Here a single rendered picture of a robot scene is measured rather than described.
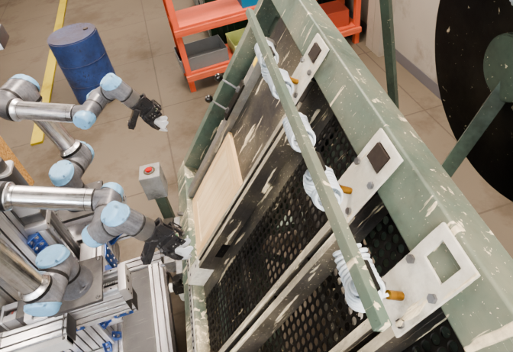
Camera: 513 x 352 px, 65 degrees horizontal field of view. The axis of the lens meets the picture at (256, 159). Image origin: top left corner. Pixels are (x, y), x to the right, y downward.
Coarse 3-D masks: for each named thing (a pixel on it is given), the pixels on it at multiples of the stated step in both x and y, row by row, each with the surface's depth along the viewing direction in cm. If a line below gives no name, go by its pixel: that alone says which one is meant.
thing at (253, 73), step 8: (272, 40) 168; (256, 64) 171; (248, 72) 177; (256, 72) 174; (248, 80) 176; (256, 80) 176; (248, 88) 178; (240, 96) 180; (248, 96) 181; (240, 104) 183; (232, 112) 185; (224, 120) 191; (232, 120) 188; (224, 128) 191; (216, 136) 197; (224, 136) 194; (216, 144) 196; (208, 152) 202; (216, 152) 200; (208, 160) 202; (200, 168) 209; (208, 168) 206; (200, 176) 209; (192, 184) 214; (200, 184) 212; (192, 192) 216
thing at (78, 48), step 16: (64, 32) 426; (80, 32) 421; (96, 32) 424; (64, 48) 406; (80, 48) 411; (96, 48) 424; (64, 64) 421; (80, 64) 420; (96, 64) 429; (80, 80) 432; (96, 80) 437; (80, 96) 449
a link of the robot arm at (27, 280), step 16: (0, 240) 128; (0, 256) 127; (16, 256) 133; (0, 272) 130; (16, 272) 133; (32, 272) 138; (48, 272) 150; (16, 288) 137; (32, 288) 139; (48, 288) 143; (64, 288) 151; (32, 304) 140; (48, 304) 142
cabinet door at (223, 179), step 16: (224, 144) 190; (224, 160) 186; (208, 176) 200; (224, 176) 182; (240, 176) 168; (208, 192) 196; (224, 192) 177; (208, 208) 191; (224, 208) 173; (208, 224) 186
